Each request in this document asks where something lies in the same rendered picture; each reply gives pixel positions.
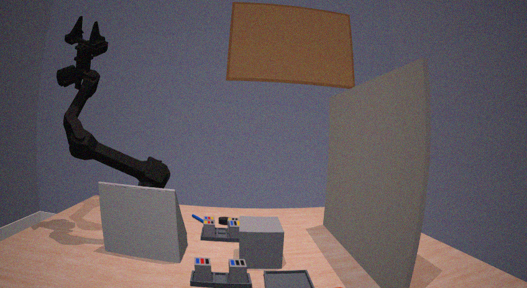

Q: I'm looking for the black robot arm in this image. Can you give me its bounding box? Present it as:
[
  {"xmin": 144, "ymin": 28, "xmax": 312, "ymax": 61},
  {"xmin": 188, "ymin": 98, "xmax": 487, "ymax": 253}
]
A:
[{"xmin": 57, "ymin": 63, "xmax": 170, "ymax": 188}]

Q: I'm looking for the grey flat panel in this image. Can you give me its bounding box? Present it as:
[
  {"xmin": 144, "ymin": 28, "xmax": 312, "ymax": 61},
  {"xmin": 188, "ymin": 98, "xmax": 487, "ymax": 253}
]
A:
[{"xmin": 323, "ymin": 58, "xmax": 431, "ymax": 288}]

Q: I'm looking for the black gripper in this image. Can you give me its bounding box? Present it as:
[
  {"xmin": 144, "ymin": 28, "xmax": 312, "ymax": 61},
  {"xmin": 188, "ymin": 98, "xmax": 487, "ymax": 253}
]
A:
[{"xmin": 65, "ymin": 16, "xmax": 108, "ymax": 66}]

